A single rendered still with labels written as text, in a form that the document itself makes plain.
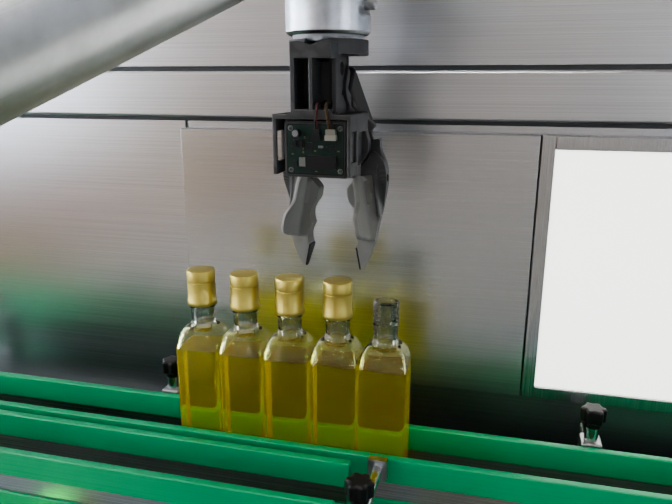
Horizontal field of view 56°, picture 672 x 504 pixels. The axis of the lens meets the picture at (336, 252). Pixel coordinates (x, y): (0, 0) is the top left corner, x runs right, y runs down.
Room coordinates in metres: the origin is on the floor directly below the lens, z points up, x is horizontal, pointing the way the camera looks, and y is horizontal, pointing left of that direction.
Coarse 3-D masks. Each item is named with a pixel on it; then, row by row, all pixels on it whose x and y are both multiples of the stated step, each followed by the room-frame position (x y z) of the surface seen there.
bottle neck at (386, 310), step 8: (376, 304) 0.67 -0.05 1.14; (384, 304) 0.67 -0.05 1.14; (392, 304) 0.67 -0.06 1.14; (376, 312) 0.67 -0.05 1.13; (384, 312) 0.67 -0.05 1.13; (392, 312) 0.67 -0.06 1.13; (376, 320) 0.67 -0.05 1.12; (384, 320) 0.67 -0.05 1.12; (392, 320) 0.67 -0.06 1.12; (376, 328) 0.67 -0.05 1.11; (384, 328) 0.67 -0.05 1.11; (392, 328) 0.67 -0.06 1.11; (376, 336) 0.67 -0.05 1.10; (384, 336) 0.67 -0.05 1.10; (392, 336) 0.67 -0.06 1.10; (384, 344) 0.67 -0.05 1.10; (392, 344) 0.67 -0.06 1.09
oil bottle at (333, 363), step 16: (352, 336) 0.70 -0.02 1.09; (320, 352) 0.67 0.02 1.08; (336, 352) 0.67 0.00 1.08; (352, 352) 0.67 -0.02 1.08; (320, 368) 0.67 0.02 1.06; (336, 368) 0.67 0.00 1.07; (352, 368) 0.66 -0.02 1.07; (320, 384) 0.67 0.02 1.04; (336, 384) 0.67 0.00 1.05; (352, 384) 0.66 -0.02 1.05; (320, 400) 0.67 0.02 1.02; (336, 400) 0.67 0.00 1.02; (352, 400) 0.66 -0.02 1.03; (320, 416) 0.67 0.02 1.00; (336, 416) 0.67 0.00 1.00; (352, 416) 0.66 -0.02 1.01; (320, 432) 0.67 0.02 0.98; (336, 432) 0.67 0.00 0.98; (352, 432) 0.66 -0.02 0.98; (352, 448) 0.66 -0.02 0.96
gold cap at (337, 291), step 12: (336, 276) 0.71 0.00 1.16; (324, 288) 0.69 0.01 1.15; (336, 288) 0.68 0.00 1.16; (348, 288) 0.68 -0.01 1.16; (324, 300) 0.69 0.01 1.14; (336, 300) 0.68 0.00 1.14; (348, 300) 0.68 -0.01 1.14; (324, 312) 0.69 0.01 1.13; (336, 312) 0.68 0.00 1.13; (348, 312) 0.68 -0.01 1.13
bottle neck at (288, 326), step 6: (282, 318) 0.70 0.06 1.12; (288, 318) 0.69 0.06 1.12; (294, 318) 0.70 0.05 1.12; (300, 318) 0.70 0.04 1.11; (282, 324) 0.70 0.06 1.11; (288, 324) 0.69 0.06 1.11; (294, 324) 0.70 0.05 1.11; (300, 324) 0.70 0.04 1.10; (282, 330) 0.70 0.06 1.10; (288, 330) 0.69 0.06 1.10; (294, 330) 0.70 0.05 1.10; (300, 330) 0.70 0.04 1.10
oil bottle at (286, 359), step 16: (272, 336) 0.70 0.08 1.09; (288, 336) 0.69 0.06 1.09; (304, 336) 0.70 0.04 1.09; (272, 352) 0.69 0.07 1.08; (288, 352) 0.68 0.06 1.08; (304, 352) 0.68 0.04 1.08; (272, 368) 0.68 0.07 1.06; (288, 368) 0.68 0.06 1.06; (304, 368) 0.68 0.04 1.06; (272, 384) 0.68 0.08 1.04; (288, 384) 0.68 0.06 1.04; (304, 384) 0.68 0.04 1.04; (272, 400) 0.68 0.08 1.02; (288, 400) 0.68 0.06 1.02; (304, 400) 0.68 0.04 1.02; (272, 416) 0.68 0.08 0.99; (288, 416) 0.68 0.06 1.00; (304, 416) 0.68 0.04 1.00; (272, 432) 0.68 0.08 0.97; (288, 432) 0.68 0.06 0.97; (304, 432) 0.68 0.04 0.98
